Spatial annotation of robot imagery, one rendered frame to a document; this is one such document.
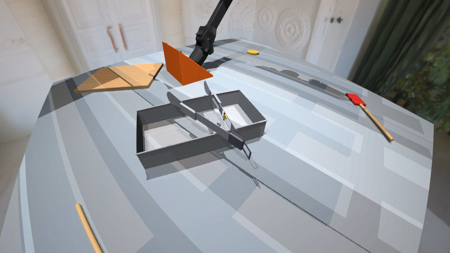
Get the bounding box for red spatula with wooden handle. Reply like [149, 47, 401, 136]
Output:
[345, 93, 394, 141]

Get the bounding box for yellow flat disc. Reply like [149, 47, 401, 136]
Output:
[247, 50, 259, 55]

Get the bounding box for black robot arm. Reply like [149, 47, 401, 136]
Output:
[189, 0, 233, 67]

